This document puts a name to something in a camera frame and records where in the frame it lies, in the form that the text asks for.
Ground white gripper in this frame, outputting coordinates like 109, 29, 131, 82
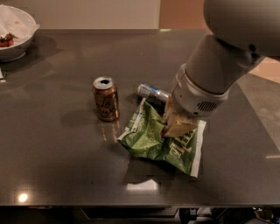
163, 64, 228, 137

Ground green jalapeno chip bag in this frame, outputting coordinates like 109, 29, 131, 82
117, 98, 207, 178

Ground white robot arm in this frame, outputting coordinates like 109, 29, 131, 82
163, 0, 280, 137

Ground silver blue energy drink can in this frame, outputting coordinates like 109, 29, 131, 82
137, 83, 170, 106

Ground orange soda can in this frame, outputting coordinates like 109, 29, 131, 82
92, 76, 119, 122

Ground red strawberries in bowl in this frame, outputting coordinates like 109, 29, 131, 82
0, 33, 17, 47

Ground white bowl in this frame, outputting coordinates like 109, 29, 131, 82
0, 3, 40, 63

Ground white napkin in bowl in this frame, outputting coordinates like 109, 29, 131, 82
0, 4, 39, 39

